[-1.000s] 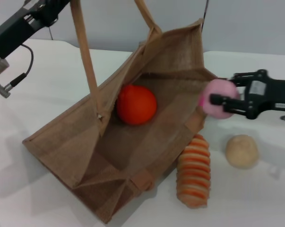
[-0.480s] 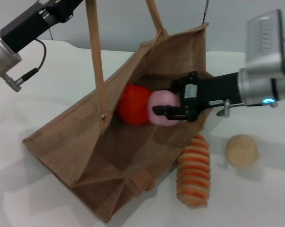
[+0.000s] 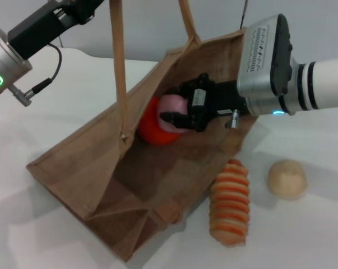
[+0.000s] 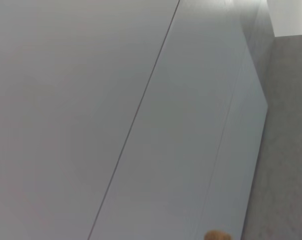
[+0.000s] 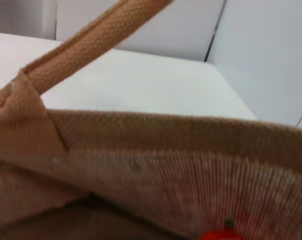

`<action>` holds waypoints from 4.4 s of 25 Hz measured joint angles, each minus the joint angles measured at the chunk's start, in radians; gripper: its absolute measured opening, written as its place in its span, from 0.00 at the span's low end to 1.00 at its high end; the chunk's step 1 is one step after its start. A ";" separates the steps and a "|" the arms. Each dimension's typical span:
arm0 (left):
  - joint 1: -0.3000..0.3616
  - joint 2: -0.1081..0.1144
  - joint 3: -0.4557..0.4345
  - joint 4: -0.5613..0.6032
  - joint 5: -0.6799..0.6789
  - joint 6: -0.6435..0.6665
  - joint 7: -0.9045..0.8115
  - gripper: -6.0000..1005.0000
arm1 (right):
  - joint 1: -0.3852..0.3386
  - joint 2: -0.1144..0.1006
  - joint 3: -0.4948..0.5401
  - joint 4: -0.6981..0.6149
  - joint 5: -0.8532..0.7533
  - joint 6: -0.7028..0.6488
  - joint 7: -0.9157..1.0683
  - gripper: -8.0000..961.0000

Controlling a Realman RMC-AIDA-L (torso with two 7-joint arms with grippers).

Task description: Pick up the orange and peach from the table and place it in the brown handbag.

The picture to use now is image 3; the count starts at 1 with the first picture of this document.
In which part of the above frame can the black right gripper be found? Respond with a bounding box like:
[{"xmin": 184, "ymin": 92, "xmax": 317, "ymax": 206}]
[{"xmin": 160, "ymin": 73, "xmax": 248, "ymax": 132}]

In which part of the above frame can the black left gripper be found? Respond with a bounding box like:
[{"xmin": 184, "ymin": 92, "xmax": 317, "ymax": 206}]
[{"xmin": 7, "ymin": 0, "xmax": 105, "ymax": 61}]

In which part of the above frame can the pink peach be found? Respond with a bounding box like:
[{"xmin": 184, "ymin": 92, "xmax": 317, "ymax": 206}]
[{"xmin": 157, "ymin": 94, "xmax": 189, "ymax": 132}]

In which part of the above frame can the orange fruit with stem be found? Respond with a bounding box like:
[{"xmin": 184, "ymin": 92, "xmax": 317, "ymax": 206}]
[{"xmin": 137, "ymin": 96, "xmax": 182, "ymax": 146}]

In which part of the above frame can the brown jute handbag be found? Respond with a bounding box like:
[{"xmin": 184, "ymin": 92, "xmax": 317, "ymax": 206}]
[{"xmin": 26, "ymin": 0, "xmax": 260, "ymax": 263}]

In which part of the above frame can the silver right wrist connector plug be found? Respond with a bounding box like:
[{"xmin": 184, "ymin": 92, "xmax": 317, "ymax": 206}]
[{"xmin": 226, "ymin": 109, "xmax": 241, "ymax": 129}]

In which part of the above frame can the orange striped bread roll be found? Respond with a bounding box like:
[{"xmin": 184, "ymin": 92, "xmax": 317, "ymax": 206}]
[{"xmin": 208, "ymin": 159, "xmax": 251, "ymax": 247}]

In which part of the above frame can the beige round bun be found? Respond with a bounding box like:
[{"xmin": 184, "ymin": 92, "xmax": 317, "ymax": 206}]
[{"xmin": 267, "ymin": 159, "xmax": 308, "ymax": 200}]

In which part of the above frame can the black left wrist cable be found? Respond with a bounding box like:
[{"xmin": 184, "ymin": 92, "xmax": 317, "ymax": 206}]
[{"xmin": 8, "ymin": 43, "xmax": 62, "ymax": 108}]

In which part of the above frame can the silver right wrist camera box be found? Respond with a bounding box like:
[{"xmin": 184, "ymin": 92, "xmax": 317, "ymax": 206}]
[{"xmin": 237, "ymin": 13, "xmax": 294, "ymax": 99}]

